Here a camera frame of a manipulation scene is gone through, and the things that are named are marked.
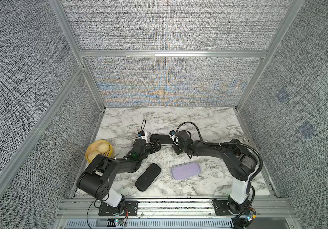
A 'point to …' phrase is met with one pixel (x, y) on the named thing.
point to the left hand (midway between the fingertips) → (160, 141)
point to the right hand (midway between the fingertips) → (174, 140)
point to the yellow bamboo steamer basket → (93, 147)
